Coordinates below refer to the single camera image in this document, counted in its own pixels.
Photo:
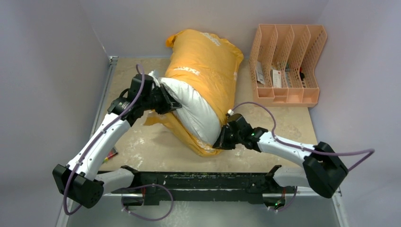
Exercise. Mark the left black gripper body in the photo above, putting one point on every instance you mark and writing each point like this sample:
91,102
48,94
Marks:
152,100

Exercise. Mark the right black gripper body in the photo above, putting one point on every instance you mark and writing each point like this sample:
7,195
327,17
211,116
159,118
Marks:
239,138

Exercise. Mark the white pillow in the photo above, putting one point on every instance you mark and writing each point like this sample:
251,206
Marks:
195,114

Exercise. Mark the orange cartoon pillowcase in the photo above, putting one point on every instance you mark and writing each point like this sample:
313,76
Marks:
210,65

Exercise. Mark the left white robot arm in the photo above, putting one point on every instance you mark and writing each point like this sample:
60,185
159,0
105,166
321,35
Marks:
78,180

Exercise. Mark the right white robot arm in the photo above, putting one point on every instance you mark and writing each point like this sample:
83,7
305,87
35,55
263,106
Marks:
318,166

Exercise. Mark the white paper packet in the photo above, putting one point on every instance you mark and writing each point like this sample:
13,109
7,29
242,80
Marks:
259,73

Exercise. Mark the white label box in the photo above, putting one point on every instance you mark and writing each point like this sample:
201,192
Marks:
276,78

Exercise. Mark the marker pen pack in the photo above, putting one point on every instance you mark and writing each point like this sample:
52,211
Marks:
113,152

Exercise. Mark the pink plastic file organizer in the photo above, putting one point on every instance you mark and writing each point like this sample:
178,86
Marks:
294,50

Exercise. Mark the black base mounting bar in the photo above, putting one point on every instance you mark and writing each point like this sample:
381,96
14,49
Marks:
253,188

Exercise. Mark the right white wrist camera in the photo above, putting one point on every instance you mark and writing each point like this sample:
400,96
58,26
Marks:
230,113

